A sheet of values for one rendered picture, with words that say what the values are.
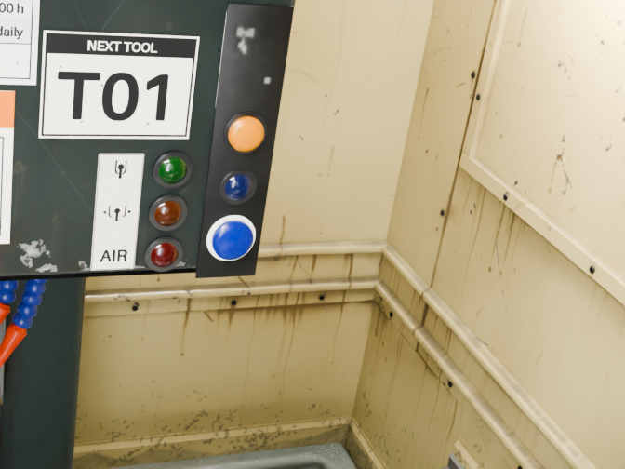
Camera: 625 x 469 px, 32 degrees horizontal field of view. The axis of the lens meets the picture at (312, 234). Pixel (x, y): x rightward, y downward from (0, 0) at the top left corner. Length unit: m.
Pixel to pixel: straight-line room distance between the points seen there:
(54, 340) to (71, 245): 0.85
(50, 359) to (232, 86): 0.94
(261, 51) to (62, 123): 0.14
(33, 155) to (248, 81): 0.15
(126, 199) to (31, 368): 0.89
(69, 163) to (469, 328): 1.24
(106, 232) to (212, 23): 0.16
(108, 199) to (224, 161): 0.08
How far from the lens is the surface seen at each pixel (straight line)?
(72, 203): 0.73
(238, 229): 0.76
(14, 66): 0.69
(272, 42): 0.73
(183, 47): 0.71
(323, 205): 2.03
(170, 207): 0.74
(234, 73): 0.72
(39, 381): 1.63
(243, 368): 2.16
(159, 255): 0.76
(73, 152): 0.72
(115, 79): 0.71
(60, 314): 1.57
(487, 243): 1.81
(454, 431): 1.96
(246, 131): 0.73
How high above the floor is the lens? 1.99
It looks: 25 degrees down
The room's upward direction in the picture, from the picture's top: 10 degrees clockwise
